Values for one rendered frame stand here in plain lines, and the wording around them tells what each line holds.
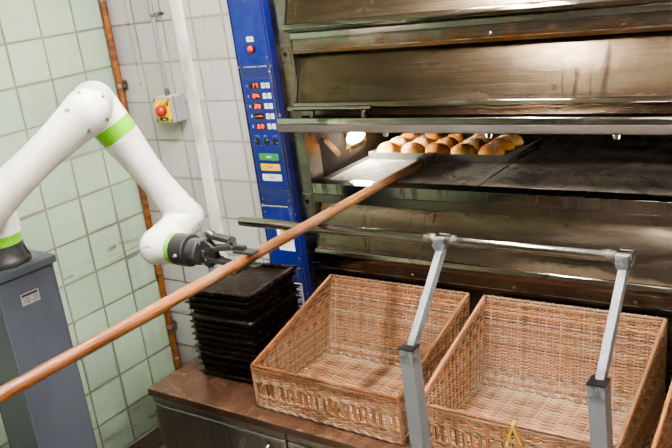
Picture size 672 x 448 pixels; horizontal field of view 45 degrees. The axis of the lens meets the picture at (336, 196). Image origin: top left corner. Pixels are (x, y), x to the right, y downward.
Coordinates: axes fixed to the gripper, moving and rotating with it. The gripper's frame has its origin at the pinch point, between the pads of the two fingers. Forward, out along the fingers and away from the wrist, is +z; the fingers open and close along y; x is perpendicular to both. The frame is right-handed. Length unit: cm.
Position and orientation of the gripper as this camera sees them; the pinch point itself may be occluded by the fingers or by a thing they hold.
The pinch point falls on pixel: (247, 257)
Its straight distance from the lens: 218.3
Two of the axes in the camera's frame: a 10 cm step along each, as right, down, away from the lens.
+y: 1.3, 9.5, 2.7
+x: -5.8, 3.0, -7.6
